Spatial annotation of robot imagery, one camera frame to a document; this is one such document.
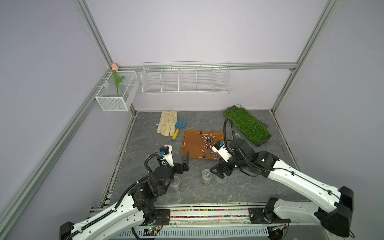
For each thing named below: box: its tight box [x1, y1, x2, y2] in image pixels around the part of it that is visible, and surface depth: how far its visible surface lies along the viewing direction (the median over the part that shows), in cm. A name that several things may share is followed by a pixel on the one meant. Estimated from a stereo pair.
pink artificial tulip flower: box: [111, 63, 125, 97], surface depth 92 cm
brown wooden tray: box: [181, 130, 225, 160], surface depth 104 cm
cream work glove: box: [157, 111, 178, 137], surface depth 115 cm
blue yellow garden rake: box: [171, 117, 188, 141], surface depth 114 cm
